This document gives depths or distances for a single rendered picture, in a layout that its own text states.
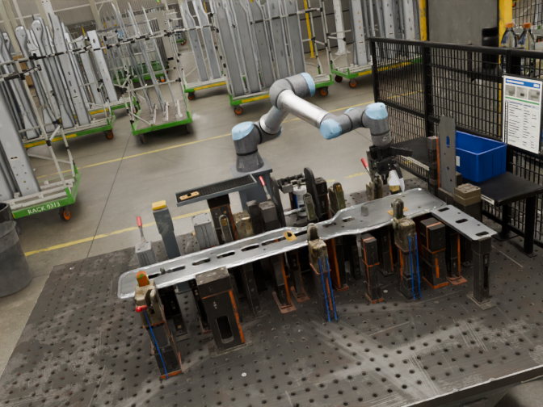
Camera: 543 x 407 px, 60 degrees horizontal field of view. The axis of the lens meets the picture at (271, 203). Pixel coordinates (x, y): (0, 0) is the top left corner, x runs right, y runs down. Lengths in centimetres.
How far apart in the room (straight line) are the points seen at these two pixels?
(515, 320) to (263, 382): 94
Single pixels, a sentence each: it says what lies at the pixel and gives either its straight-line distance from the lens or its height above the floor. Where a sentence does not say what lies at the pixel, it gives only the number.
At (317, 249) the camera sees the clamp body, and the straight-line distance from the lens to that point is 177.
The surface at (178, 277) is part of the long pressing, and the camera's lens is 187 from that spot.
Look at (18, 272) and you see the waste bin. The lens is 459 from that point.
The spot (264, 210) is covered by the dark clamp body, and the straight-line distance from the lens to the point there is 206.
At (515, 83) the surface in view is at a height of 142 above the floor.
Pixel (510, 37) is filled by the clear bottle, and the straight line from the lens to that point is 232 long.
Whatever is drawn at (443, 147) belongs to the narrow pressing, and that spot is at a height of 120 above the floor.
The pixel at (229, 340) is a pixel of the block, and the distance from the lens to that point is 191.
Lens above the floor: 193
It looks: 24 degrees down
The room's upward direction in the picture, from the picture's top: 11 degrees counter-clockwise
